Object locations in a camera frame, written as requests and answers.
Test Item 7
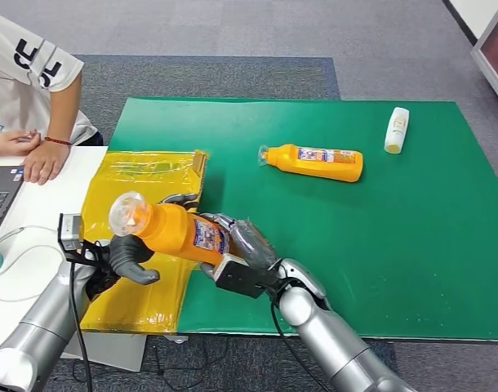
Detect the person's right hand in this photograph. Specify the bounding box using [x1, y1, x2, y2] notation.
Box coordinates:
[0, 129, 42, 158]

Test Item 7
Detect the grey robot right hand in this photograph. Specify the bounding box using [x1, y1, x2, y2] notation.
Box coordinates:
[200, 212, 281, 281]

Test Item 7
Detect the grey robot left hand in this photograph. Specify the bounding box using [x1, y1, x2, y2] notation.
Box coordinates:
[107, 192, 200, 287]

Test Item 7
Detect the person's left hand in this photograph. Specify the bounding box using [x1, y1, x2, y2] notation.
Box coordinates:
[22, 140, 72, 187]

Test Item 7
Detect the orange detergent bottle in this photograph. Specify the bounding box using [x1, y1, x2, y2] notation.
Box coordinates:
[108, 190, 230, 267]
[257, 143, 364, 184]

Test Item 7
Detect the small white bottle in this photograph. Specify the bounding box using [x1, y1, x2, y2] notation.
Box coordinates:
[383, 106, 410, 155]

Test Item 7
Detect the white desk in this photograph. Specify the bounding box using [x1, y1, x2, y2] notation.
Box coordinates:
[0, 145, 148, 374]

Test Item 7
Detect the dark grey laptop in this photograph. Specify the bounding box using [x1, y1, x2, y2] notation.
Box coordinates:
[0, 164, 25, 240]

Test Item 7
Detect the person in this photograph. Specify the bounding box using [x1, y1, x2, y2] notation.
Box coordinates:
[0, 9, 105, 148]

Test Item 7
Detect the yellow taped cardboard sheet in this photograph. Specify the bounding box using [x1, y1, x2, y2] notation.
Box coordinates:
[79, 149, 210, 334]

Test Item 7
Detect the green table mat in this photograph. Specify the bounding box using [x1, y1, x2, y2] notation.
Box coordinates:
[108, 97, 498, 342]

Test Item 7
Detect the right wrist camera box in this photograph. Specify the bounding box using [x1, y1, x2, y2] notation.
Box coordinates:
[214, 252, 275, 301]

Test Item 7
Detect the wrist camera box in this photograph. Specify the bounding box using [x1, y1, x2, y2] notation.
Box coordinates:
[57, 212, 85, 254]
[214, 252, 275, 301]

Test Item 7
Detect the thin white cable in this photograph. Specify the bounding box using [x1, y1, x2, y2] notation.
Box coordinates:
[0, 224, 66, 304]

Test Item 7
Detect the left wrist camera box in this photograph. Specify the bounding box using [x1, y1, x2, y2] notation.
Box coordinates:
[57, 212, 85, 254]

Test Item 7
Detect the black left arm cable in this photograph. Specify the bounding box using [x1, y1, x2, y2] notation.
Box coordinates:
[67, 254, 95, 392]

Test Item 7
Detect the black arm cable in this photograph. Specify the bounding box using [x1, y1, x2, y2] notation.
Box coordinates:
[67, 254, 95, 392]
[269, 292, 329, 392]

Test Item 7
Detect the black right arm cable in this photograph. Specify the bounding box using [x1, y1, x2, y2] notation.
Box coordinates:
[269, 292, 329, 392]

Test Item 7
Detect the black floor cable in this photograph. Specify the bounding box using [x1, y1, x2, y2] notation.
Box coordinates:
[71, 336, 230, 380]

